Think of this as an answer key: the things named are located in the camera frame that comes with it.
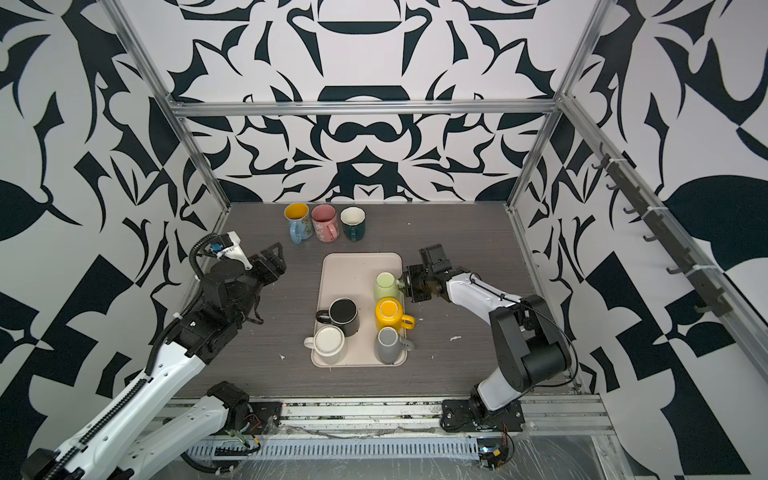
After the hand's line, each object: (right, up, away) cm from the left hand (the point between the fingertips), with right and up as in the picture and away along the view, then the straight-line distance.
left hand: (269, 245), depth 71 cm
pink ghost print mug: (+7, +6, +30) cm, 31 cm away
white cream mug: (+12, -26, +8) cm, 30 cm away
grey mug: (+28, -26, +5) cm, 39 cm away
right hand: (+30, -10, +18) cm, 37 cm away
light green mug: (+28, -12, +16) cm, 34 cm away
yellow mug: (+28, -19, +11) cm, 36 cm away
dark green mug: (+16, +7, +33) cm, 37 cm away
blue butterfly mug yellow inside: (-1, +7, +30) cm, 31 cm away
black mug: (+16, -19, +12) cm, 27 cm away
